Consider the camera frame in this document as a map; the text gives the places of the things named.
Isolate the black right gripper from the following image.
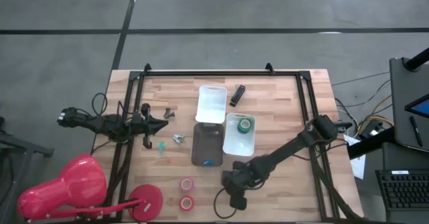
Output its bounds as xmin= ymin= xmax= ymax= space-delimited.
xmin=221 ymin=161 xmax=259 ymax=211

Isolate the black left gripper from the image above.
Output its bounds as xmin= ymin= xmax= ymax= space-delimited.
xmin=133 ymin=103 xmax=170 ymax=150

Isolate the green tape roll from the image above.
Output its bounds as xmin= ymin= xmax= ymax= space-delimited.
xmin=237 ymin=118 xmax=252 ymax=135

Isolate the red tape roll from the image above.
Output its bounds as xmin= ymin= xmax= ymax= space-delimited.
xmin=179 ymin=176 xmax=195 ymax=193
xmin=178 ymin=195 xmax=195 ymax=212

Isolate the black stapler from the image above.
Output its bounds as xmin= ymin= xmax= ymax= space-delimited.
xmin=229 ymin=85 xmax=247 ymax=108

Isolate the white plastic bin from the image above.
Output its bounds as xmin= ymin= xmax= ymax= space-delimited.
xmin=222 ymin=112 xmax=257 ymax=157
xmin=194 ymin=85 xmax=228 ymax=125

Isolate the gray plastic bin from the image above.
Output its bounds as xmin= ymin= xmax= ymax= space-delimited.
xmin=190 ymin=122 xmax=225 ymax=167

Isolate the red desk lamp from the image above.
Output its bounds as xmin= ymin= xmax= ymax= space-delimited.
xmin=15 ymin=153 xmax=164 ymax=223

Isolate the white paper sheet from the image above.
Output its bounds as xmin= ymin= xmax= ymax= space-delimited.
xmin=343 ymin=133 xmax=366 ymax=180

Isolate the black side shelf bar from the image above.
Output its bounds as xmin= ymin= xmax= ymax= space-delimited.
xmin=347 ymin=126 xmax=396 ymax=160

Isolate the black floor stand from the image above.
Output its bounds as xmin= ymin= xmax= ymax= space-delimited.
xmin=0 ymin=116 xmax=54 ymax=224

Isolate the black power adapter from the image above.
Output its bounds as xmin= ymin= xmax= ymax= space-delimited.
xmin=363 ymin=121 xmax=383 ymax=137

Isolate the black keyboard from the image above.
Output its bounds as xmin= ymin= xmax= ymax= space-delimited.
xmin=375 ymin=169 xmax=429 ymax=211

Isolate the black pen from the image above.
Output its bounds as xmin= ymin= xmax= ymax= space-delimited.
xmin=408 ymin=115 xmax=424 ymax=148

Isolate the tablet screen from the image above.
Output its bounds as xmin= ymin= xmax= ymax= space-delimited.
xmin=404 ymin=95 xmax=429 ymax=119

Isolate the black pole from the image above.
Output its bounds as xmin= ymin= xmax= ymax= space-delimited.
xmin=402 ymin=48 xmax=429 ymax=72

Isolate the black metal table frame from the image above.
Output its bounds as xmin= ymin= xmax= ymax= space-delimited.
xmin=110 ymin=62 xmax=365 ymax=222

